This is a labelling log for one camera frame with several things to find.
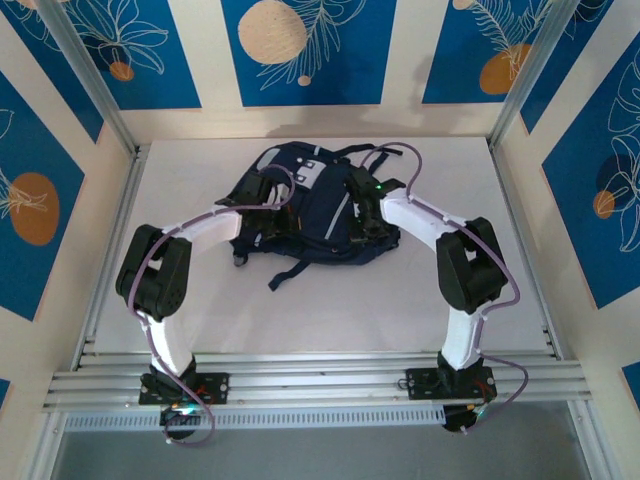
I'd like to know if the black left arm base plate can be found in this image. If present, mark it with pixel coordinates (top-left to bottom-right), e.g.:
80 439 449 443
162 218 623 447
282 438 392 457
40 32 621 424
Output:
138 372 230 406

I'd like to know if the aluminium mounting rail frame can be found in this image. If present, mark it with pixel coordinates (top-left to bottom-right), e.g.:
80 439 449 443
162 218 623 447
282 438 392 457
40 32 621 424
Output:
42 349 595 414

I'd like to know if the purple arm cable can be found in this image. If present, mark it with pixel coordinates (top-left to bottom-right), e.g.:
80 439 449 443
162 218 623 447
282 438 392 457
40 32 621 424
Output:
127 163 296 449
360 141 531 436

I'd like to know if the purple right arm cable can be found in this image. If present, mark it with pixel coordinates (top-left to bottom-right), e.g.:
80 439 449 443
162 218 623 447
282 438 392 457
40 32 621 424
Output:
360 141 531 436

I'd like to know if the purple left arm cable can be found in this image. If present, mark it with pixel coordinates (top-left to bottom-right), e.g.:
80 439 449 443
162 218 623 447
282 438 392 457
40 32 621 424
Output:
127 163 296 449

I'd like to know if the aluminium frame post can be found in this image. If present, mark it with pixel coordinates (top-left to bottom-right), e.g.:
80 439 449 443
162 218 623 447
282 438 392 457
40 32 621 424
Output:
35 0 142 157
488 0 576 151

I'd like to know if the black connector box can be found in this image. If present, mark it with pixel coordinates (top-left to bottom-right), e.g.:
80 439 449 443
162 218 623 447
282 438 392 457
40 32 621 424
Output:
158 404 202 441
442 403 490 434

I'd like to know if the aluminium table side rail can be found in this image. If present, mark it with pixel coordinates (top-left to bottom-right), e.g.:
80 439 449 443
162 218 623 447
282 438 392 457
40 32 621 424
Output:
69 144 147 371
488 142 566 361

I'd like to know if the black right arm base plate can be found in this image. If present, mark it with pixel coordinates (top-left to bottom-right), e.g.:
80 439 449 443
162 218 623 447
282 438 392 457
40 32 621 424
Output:
405 366 497 401

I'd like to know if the navy blue backpack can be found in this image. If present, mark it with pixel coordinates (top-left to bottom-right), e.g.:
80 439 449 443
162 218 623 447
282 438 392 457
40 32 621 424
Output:
214 141 402 293

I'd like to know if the grey slotted cable duct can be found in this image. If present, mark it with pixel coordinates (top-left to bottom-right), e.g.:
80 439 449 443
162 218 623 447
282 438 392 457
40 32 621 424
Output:
63 405 447 433

